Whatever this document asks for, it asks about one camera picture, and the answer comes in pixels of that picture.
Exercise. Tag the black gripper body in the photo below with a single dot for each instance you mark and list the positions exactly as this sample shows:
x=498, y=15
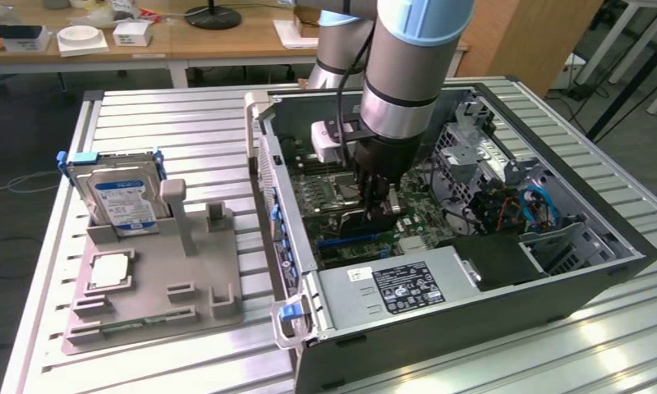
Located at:
x=386, y=158

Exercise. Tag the graphics card with black shroud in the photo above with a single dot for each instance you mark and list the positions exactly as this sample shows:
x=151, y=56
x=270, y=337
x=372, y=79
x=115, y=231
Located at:
x=362, y=227

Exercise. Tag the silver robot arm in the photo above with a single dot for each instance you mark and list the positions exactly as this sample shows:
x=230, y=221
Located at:
x=411, y=61

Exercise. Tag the CPU socket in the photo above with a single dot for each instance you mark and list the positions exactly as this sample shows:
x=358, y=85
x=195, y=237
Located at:
x=344, y=189

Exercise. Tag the green motherboard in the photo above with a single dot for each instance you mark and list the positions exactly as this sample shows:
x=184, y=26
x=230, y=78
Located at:
x=416, y=225

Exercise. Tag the black RAM slot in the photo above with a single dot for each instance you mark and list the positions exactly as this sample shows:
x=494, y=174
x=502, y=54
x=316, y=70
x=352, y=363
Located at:
x=334, y=207
x=307, y=163
x=318, y=167

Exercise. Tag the silver chipset heatsink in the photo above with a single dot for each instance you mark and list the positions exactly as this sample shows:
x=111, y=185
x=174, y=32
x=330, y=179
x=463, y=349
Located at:
x=414, y=244

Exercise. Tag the perforated silver disk bay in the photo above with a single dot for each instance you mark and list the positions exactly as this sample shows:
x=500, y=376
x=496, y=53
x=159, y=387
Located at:
x=460, y=160

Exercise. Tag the blue expansion slot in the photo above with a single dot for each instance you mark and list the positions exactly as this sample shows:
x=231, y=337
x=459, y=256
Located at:
x=328, y=243

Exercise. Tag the blue plastic card clip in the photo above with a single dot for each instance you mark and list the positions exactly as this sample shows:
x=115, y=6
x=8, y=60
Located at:
x=275, y=217

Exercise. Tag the grey power supply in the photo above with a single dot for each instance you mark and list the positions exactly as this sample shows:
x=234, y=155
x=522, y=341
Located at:
x=362, y=299

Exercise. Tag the blue case latch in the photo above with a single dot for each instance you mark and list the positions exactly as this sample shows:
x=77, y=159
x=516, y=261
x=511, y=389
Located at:
x=291, y=312

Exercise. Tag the black open PC case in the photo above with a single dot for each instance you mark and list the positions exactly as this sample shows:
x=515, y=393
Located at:
x=471, y=328

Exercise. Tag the white paper stack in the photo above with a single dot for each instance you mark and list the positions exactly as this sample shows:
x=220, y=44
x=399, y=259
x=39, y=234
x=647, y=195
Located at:
x=296, y=39

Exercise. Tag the silver slanted disk bay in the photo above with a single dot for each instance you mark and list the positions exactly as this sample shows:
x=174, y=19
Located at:
x=570, y=250

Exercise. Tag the brown cardboard box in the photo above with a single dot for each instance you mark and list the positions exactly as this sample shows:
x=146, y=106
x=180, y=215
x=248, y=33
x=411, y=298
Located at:
x=307, y=16

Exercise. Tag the wooden cabinet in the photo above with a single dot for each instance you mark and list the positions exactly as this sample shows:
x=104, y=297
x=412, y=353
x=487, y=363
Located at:
x=526, y=41

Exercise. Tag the wooden desk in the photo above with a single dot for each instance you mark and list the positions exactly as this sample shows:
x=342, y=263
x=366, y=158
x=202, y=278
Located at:
x=224, y=45

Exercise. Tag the grey parts rack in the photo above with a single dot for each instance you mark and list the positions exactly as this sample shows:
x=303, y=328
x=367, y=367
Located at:
x=159, y=279

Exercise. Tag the hard disk with blue rails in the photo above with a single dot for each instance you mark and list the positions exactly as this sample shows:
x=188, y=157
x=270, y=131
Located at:
x=123, y=201

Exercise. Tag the black slanted pole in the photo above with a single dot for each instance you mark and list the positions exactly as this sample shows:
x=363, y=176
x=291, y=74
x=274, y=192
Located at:
x=624, y=101

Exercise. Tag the black round lamp base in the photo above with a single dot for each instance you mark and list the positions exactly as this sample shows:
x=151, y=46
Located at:
x=214, y=18

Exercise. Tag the silver CPU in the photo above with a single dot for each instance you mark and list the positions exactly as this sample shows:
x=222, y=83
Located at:
x=109, y=271

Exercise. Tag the bare green RAM stick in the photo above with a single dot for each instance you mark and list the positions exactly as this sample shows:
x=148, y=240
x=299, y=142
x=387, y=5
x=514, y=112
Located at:
x=148, y=322

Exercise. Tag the white carton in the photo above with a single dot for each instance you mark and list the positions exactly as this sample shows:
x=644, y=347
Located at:
x=132, y=35

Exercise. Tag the white square dish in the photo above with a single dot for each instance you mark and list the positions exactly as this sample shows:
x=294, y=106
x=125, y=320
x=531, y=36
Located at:
x=81, y=41

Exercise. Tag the clear plastic bag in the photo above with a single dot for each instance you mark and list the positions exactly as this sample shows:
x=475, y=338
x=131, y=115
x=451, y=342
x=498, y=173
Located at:
x=99, y=14

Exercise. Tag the grey cup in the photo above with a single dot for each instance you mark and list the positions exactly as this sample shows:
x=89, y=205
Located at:
x=56, y=4

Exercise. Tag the white box with dark lid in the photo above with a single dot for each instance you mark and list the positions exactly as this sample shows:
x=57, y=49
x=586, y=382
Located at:
x=24, y=43

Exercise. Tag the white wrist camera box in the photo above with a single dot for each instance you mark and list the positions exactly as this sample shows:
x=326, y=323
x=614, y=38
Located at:
x=328, y=143

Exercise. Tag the black plastic duct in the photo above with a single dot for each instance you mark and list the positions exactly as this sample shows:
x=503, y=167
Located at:
x=492, y=262

